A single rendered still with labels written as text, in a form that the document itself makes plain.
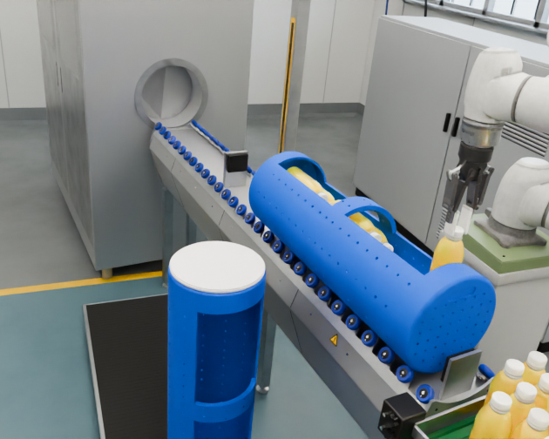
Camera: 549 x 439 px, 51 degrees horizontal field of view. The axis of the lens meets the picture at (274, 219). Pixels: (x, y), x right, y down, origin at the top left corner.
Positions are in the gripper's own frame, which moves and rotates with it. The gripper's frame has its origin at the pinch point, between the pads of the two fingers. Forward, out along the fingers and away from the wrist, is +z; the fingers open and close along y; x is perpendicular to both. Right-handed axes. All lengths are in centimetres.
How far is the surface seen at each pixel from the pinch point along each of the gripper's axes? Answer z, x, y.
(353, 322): 34.8, -12.5, 16.6
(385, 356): 35.1, 2.3, 16.7
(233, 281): 28, -33, 44
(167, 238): 98, -184, 13
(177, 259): 28, -50, 54
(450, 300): 13.8, 11.1, 9.0
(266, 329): 94, -86, 1
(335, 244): 15.5, -23.5, 18.1
